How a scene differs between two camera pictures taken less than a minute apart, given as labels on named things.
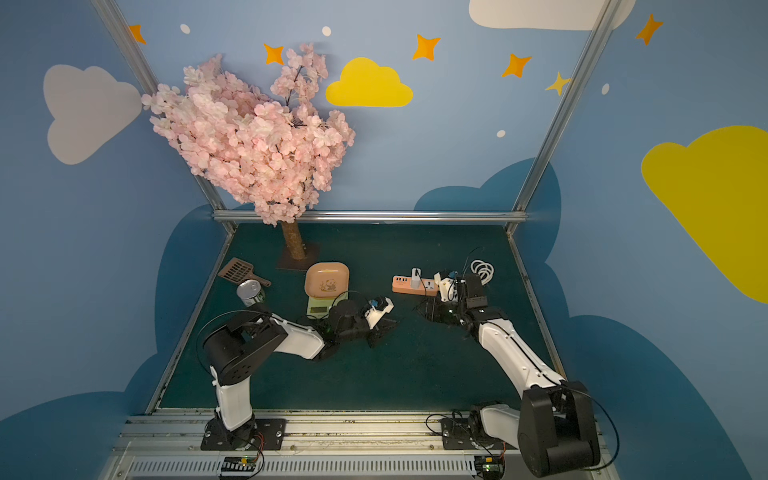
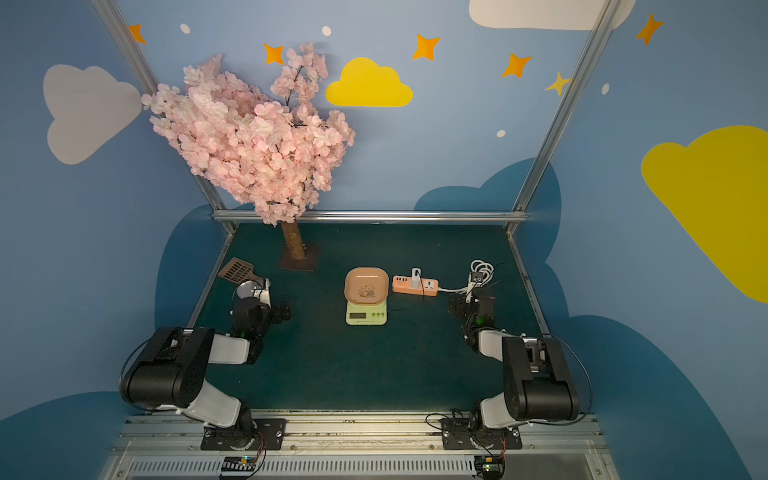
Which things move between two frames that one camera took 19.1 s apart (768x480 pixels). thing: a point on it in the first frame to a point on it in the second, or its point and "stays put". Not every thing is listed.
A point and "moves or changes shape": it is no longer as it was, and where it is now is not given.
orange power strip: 403,284 stays put
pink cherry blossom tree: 275,153 stays put
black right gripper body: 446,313 to 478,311
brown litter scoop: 238,271 stays put
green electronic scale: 317,308 moves or changes shape
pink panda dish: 326,280 to 366,285
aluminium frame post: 568,103 stays put
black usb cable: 348,291 to 423,296
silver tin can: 250,292 stays put
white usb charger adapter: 416,278 stays put
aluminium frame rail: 390,215 stays put
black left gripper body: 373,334 to 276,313
